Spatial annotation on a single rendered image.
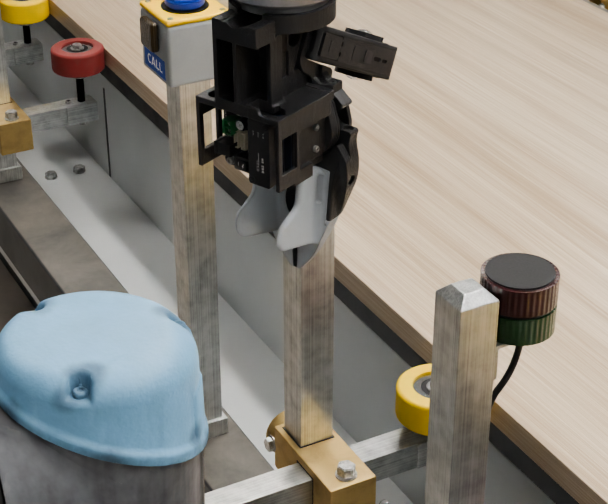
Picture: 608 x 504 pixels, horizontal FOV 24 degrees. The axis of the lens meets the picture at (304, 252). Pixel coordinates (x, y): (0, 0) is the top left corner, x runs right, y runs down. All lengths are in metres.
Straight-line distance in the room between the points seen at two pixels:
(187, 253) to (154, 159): 0.70
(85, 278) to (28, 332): 1.50
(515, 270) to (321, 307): 0.28
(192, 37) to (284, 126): 0.51
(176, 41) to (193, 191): 0.18
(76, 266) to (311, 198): 1.06
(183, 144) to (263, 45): 0.58
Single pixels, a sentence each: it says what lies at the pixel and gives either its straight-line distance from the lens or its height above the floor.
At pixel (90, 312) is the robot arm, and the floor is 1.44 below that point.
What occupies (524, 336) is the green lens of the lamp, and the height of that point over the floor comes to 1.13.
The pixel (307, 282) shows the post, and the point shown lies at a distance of 1.32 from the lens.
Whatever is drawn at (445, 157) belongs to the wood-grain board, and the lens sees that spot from 1.89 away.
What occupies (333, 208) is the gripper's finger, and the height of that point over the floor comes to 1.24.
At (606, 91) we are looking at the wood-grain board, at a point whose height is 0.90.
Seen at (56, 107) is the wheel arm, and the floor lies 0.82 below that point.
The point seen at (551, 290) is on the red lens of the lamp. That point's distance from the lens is 1.10.
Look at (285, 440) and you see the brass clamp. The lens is 1.43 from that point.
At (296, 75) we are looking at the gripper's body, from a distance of 0.98.
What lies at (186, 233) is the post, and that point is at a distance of 1.55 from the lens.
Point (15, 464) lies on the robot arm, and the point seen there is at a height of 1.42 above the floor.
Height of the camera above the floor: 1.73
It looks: 30 degrees down
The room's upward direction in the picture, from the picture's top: straight up
